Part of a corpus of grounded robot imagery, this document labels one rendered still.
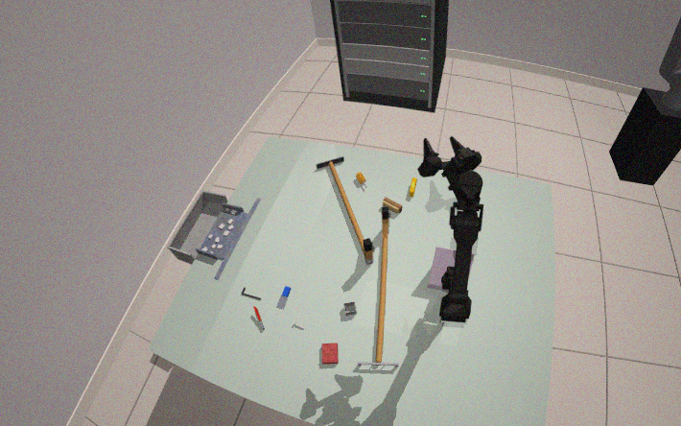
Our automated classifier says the red rectangular block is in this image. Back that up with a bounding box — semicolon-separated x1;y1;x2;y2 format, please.
321;343;338;365

